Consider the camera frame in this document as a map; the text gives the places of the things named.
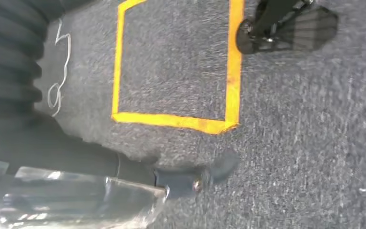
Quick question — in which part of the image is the yellow floor tape square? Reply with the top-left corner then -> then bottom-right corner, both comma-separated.
111,0 -> 245,135

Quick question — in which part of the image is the robot black right foot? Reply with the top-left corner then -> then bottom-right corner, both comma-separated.
236,0 -> 340,55

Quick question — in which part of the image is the white power cable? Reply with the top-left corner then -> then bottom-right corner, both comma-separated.
47,18 -> 72,118

